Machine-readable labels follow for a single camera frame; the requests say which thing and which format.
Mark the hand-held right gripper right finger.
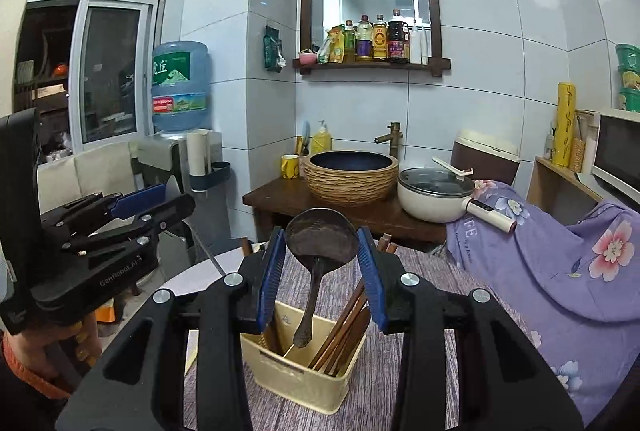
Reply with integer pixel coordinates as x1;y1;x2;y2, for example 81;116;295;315
356;226;583;431

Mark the dark blue cup holder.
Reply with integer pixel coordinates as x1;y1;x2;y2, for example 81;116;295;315
190;161;232;196

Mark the bamboo style faucet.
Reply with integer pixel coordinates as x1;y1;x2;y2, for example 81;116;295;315
375;122;402;159

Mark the grain filled jar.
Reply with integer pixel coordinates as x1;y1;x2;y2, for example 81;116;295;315
570;138;586;174

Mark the white microwave oven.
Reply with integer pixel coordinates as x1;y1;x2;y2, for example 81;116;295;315
592;107;640;204

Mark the woven basin sink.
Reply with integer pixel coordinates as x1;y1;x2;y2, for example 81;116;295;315
303;150;400;208

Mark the white paper cup stack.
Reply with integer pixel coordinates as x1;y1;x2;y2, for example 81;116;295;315
186;129;211;176

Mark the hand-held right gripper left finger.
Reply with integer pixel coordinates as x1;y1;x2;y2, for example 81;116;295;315
55;227;287;431

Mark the glass pot lid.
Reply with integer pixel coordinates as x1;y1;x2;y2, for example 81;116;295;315
400;167;476;199

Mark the black silver band chopstick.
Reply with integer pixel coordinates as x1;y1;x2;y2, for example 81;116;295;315
202;251;225;280

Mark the white electric cooking pot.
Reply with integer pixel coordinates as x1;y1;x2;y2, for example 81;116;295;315
398;167;518;233

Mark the yellow wrap roll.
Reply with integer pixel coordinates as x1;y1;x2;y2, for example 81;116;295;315
552;82;577;169

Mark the person's left forearm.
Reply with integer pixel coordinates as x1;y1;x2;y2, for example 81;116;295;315
0;333;76;431

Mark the dark wooden counter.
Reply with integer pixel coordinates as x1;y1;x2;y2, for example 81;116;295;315
242;176;448;244

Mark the green hanging packet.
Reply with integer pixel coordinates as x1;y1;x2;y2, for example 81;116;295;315
263;25;286;72

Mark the grey water dispenser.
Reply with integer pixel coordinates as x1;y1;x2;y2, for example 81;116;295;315
131;131;223;272

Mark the small yellow sauce bottle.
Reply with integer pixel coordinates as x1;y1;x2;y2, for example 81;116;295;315
342;20;357;62

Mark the purple striped tablecloth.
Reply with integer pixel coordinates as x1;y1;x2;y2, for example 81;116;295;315
182;246;531;431

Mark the person's left hand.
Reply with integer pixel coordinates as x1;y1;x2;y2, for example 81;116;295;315
12;311;101;394

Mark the light wooden shelf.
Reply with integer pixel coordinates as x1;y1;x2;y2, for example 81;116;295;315
527;111;606;212

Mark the purple floral cloth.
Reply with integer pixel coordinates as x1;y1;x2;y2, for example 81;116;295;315
442;181;640;427

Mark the yellow label sauce bottle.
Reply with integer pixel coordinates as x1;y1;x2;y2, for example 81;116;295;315
372;15;390;60

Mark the dark soy sauce bottle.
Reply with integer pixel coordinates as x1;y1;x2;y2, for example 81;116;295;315
387;9;412;63

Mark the brown rice cooker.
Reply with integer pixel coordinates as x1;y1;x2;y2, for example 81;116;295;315
451;129;521;186

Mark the metal spoon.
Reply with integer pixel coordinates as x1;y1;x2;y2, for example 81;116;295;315
285;207;360;348

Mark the blue water jug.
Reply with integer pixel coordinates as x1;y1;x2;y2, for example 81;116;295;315
151;41;211;132

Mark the sliding window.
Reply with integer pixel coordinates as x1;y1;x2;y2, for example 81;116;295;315
15;0;166;152

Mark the white rice paddle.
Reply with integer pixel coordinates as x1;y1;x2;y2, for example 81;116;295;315
432;156;474;176

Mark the cream perforated utensil holder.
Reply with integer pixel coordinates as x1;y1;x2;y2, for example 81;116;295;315
240;300;372;414

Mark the yellow soap pump bottle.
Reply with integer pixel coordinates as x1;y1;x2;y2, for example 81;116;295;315
311;120;332;155

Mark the yellow seasoning pouch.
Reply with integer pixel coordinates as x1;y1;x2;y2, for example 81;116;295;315
327;25;346;64

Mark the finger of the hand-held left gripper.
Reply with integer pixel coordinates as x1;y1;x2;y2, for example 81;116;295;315
65;193;196;254
42;184;167;229

